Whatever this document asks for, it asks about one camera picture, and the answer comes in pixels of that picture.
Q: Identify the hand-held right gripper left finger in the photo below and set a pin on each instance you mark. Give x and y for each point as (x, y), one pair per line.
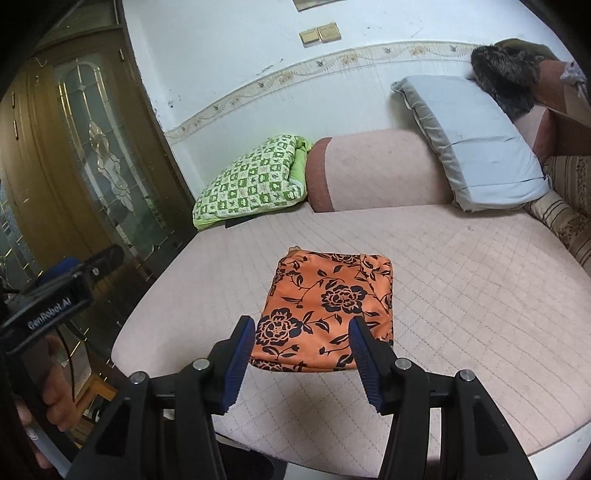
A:
(240, 364)

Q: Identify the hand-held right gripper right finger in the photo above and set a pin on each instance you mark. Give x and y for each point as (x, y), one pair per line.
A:
(364, 364)

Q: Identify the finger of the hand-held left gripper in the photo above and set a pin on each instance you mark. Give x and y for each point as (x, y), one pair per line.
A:
(104, 261)

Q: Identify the orange black floral shirt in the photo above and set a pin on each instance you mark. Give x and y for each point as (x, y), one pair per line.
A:
(323, 295)

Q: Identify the person's left forearm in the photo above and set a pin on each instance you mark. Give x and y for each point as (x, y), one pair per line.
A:
(9, 438)

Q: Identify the person's left hand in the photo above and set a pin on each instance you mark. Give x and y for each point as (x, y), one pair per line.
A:
(60, 387)

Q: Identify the yellow wooden furniture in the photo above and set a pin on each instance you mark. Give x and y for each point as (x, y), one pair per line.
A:
(97, 401)

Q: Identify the wooden door with glass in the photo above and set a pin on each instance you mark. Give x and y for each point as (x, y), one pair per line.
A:
(92, 138)

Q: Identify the green checkered folded blanket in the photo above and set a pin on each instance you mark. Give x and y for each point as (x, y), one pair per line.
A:
(249, 184)

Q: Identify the pink brown sofa cushion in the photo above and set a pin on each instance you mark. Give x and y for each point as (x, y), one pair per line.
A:
(558, 129)
(383, 170)

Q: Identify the grey pillow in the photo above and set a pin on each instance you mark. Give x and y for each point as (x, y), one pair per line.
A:
(475, 143)

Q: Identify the white patterned cloth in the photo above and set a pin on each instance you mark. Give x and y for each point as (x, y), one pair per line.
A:
(571, 74)

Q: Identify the beige light switch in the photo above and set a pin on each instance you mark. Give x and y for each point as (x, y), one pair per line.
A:
(329, 31)
(309, 37)

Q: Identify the beige wall panel box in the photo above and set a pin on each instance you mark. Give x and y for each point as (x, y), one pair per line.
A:
(314, 3)

